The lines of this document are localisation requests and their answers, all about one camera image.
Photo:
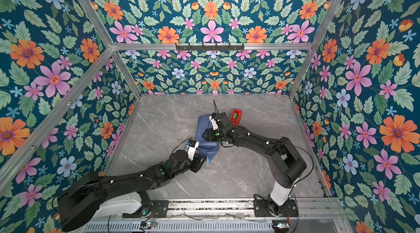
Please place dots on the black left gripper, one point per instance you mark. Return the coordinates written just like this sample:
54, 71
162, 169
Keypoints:
197, 161

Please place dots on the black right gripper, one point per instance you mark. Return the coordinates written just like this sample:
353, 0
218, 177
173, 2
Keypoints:
209, 135

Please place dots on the light blue wrapping paper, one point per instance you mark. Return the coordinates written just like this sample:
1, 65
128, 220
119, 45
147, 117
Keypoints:
207, 149

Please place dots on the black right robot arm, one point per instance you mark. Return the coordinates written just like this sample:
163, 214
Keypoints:
285, 162

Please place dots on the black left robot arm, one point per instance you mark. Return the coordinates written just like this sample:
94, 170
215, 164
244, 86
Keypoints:
78, 204

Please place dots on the red tape dispenser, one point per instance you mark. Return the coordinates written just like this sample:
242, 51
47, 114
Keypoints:
236, 117

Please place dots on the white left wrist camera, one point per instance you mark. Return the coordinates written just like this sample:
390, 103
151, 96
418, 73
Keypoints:
191, 147

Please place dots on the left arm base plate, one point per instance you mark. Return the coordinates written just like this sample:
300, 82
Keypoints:
154, 208

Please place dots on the white cable duct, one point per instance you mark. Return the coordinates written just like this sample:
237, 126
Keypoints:
180, 227

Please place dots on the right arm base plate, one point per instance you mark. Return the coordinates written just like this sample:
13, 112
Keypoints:
265, 208

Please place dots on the black hook rail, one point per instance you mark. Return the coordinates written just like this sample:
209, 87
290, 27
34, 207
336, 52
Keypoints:
209, 47

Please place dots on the aluminium mounting rail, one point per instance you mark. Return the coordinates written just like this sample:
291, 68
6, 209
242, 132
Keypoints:
239, 208

